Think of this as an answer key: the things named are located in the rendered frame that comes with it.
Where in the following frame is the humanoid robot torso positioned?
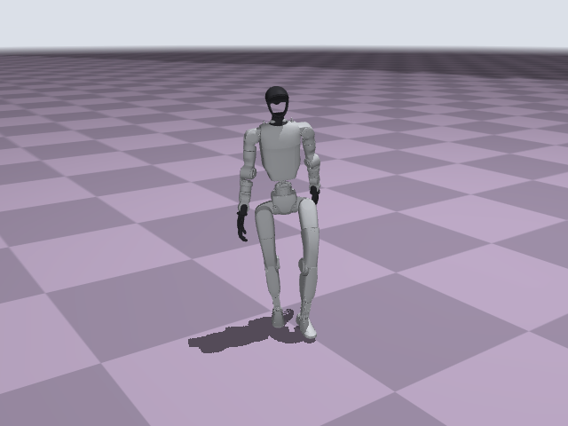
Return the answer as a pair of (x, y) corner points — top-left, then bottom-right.
(259, 117), (301, 215)

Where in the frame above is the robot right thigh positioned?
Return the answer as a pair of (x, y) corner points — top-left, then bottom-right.
(255, 201), (280, 270)

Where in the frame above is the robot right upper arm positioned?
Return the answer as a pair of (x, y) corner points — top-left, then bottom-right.
(241, 127), (261, 179)

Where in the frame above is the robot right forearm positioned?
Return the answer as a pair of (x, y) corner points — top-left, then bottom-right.
(238, 178), (253, 212)

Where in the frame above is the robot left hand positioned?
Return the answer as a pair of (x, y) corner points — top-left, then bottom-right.
(310, 185), (320, 205)

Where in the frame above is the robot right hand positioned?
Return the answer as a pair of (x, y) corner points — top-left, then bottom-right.
(237, 204), (248, 241)

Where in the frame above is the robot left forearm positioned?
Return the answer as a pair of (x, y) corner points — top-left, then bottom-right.
(307, 165), (320, 192)

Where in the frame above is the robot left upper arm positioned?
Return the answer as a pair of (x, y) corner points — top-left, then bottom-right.
(297, 122), (320, 169)

